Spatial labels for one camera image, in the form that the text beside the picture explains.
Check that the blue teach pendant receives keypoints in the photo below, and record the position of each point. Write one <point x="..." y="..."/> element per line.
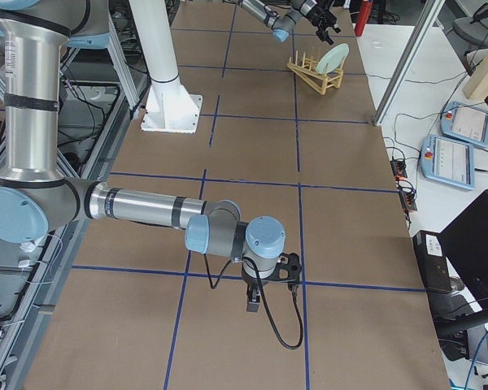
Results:
<point x="465" y="123"/>
<point x="448" y="161"/>

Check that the red fire extinguisher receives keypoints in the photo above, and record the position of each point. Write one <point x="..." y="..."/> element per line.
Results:
<point x="363" y="16"/>

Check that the near blue teach pendant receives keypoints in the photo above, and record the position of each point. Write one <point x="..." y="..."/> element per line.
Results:
<point x="448" y="161"/>

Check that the aluminium side frame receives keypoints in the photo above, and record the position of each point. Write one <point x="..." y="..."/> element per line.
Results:
<point x="35" y="197"/>

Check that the grey office chair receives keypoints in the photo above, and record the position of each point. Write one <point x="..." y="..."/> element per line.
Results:
<point x="473" y="29"/>

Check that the far orange black connector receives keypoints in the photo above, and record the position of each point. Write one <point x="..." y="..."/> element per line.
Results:
<point x="398" y="167"/>

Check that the far blue teach pendant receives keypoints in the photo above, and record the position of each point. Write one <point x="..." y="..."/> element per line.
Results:
<point x="465" y="123"/>

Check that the wooden dish rack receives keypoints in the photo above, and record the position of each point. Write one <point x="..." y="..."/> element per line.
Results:
<point x="305" y="70"/>

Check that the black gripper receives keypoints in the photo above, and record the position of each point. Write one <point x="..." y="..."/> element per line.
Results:
<point x="320" y="17"/>
<point x="253" y="281"/>

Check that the black box with label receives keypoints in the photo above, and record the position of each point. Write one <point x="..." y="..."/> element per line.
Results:
<point x="432" y="263"/>

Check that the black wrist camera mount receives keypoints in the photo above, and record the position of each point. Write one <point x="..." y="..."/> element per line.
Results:
<point x="288" y="269"/>

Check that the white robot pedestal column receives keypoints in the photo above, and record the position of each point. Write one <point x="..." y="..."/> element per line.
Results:
<point x="169" y="106"/>

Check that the near orange black connector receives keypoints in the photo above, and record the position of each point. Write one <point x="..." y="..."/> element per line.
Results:
<point x="407" y="198"/>

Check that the black laptop computer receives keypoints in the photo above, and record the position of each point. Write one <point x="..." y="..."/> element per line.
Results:
<point x="464" y="241"/>

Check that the light green plate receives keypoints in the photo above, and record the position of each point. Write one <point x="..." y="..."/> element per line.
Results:
<point x="333" y="59"/>

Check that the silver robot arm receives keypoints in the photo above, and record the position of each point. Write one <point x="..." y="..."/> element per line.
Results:
<point x="282" y="25"/>
<point x="211" y="228"/>

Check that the orange black connector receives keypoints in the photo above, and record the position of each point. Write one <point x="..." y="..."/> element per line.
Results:
<point x="407" y="198"/>
<point x="398" y="167"/>

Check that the aluminium frame post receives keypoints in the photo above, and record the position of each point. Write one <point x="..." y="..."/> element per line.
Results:
<point x="424" y="24"/>

